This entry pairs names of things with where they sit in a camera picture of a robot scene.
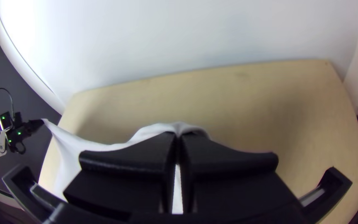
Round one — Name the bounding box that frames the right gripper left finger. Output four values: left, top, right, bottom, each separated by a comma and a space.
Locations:
63, 131, 178, 216

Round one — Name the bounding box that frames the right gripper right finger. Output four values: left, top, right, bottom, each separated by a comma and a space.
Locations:
179, 131, 305, 216

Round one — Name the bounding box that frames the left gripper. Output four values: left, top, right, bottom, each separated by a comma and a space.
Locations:
10, 112, 45, 147

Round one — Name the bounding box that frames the grey t-shirt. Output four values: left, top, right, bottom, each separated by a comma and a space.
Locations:
41, 118, 211, 215

